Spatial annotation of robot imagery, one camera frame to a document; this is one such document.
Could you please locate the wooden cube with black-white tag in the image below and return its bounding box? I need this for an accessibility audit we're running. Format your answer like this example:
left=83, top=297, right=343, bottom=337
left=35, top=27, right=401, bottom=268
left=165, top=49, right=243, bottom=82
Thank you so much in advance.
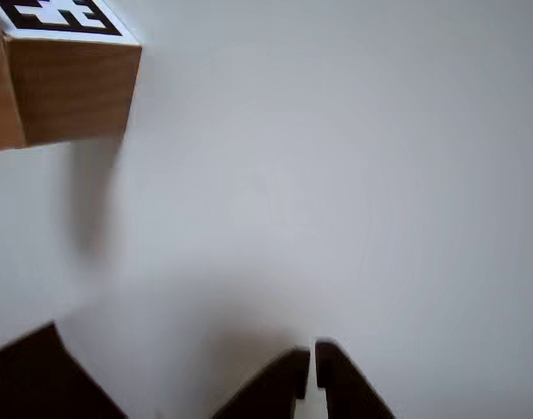
left=0, top=0, right=143, bottom=148

